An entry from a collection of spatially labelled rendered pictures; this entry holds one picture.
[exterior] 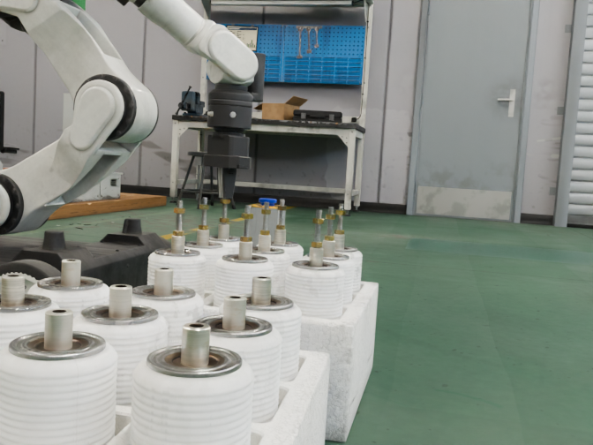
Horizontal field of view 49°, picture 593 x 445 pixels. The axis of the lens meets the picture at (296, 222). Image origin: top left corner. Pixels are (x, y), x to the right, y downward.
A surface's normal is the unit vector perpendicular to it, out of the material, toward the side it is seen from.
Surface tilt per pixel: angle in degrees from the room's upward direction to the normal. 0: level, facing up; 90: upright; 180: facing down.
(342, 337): 90
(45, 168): 90
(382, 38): 90
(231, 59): 90
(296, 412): 0
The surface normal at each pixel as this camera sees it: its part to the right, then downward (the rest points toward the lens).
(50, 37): 0.00, 0.44
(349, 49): -0.22, 0.07
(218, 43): 0.47, 0.11
